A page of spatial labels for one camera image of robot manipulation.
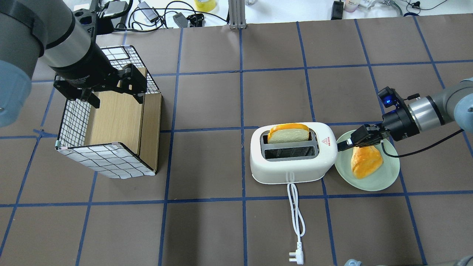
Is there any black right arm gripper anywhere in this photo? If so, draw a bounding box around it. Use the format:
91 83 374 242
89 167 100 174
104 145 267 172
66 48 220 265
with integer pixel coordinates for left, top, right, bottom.
337 108 420 152

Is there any bread slice in toaster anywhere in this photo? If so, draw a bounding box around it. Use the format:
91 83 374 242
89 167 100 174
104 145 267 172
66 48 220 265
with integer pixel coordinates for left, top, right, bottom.
267 123 310 144

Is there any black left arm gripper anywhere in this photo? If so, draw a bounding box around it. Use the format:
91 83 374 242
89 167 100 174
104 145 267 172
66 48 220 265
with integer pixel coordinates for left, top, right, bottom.
53 55 147 108

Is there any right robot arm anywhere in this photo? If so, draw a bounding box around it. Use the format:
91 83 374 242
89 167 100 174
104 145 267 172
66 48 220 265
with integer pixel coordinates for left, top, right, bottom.
79 80 472 161

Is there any green plate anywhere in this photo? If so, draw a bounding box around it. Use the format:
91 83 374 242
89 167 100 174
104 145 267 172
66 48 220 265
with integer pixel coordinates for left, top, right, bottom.
335 144 400 191

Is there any white two-slot toaster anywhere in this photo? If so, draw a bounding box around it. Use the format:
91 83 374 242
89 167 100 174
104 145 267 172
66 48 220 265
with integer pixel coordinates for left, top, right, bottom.
249 122 338 184

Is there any aluminium frame post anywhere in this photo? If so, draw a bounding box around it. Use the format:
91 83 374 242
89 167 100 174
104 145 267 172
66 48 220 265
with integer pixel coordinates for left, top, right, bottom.
228 0 247 29

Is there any wire basket with wood shelf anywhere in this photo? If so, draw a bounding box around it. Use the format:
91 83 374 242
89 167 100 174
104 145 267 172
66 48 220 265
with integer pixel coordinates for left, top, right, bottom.
55 45 162 179

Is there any black power brick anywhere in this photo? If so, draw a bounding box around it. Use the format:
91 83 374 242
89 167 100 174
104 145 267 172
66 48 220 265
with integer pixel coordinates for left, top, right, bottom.
330 0 344 20

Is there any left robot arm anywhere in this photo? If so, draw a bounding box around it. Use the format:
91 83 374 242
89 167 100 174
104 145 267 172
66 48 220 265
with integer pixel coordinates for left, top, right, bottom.
0 0 147 127

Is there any white toaster power cable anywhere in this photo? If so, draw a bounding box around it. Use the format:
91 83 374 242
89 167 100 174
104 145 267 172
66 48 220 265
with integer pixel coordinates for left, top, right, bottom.
287 182 306 265

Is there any yellow tape roll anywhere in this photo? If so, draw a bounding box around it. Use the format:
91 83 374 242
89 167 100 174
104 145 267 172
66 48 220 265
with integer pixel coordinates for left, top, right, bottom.
194 0 217 13

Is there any triangular bread on plate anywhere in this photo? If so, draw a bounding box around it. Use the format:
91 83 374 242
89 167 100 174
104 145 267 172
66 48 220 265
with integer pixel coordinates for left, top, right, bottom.
350 146 384 180

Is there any white paper cup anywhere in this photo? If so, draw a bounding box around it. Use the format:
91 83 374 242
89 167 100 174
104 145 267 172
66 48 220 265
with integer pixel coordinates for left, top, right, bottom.
344 0 361 13

